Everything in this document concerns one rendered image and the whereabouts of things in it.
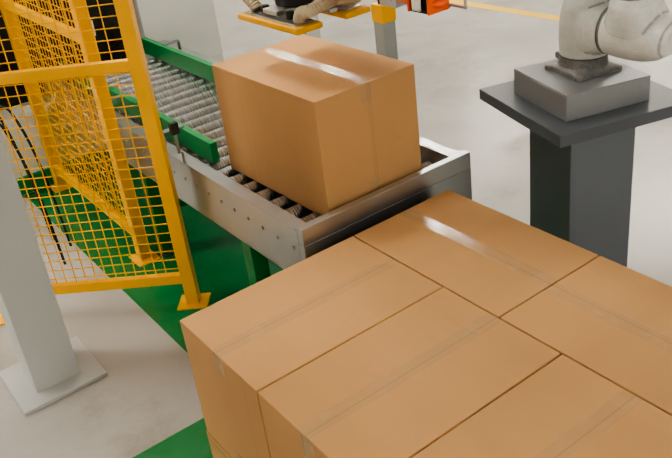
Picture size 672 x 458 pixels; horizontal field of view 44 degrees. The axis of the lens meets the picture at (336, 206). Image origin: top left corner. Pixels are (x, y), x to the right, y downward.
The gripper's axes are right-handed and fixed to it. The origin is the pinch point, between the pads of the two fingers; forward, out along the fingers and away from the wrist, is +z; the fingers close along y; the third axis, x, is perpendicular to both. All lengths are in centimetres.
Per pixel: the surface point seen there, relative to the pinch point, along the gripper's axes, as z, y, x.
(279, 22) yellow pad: 12, 14, -53
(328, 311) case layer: 70, 50, 10
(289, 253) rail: 76, 36, -31
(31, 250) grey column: 71, 98, -89
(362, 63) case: 30, -9, -44
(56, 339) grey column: 107, 100, -89
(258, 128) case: 47, 22, -63
